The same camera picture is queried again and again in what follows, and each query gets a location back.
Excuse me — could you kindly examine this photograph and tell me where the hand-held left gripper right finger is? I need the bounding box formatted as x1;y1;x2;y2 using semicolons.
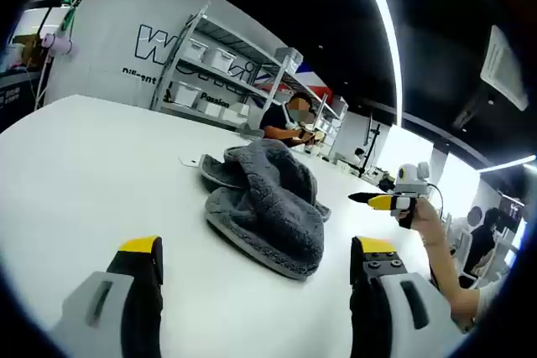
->
350;235;467;358

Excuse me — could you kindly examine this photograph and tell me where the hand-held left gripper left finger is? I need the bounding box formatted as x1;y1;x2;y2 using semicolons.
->
50;235;164;358

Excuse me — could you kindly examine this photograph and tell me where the grey fluffy towel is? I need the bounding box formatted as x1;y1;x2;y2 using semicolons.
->
199;137;332;282

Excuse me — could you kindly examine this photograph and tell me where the person's right hand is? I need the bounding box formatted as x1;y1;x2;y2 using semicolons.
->
409;199;442;236

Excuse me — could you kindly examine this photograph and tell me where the black tripod stand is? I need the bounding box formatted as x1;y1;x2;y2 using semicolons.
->
358;114;383;179

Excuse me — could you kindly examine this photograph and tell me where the white table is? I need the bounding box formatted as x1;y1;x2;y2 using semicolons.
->
0;93;446;358

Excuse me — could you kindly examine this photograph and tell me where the striped flag banner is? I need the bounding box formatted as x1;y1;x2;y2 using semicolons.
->
255;60;336;100

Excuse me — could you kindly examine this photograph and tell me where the ceiling air vent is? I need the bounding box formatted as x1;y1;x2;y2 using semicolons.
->
480;24;529;112

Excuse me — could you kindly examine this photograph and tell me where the grey storage crate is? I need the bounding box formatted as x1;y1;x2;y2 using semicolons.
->
274;47;304;69

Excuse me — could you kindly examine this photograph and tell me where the ceiling light strip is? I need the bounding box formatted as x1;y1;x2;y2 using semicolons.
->
352;0;404;127

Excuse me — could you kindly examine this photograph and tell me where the group of white storage bins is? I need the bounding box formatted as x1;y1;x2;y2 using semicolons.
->
167;37;253;124

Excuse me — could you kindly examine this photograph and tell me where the grey metal shelf rack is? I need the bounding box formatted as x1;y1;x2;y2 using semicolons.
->
150;5;349;153

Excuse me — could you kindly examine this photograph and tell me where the pink roll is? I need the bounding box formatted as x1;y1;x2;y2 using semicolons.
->
41;33;79;55

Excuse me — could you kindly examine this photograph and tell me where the green hanging object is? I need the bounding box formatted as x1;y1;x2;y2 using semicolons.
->
60;0;83;32

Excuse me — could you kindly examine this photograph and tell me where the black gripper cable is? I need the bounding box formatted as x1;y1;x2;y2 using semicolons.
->
425;183;446;221

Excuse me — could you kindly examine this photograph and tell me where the white hanging cable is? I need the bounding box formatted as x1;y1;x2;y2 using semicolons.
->
35;50;55;108

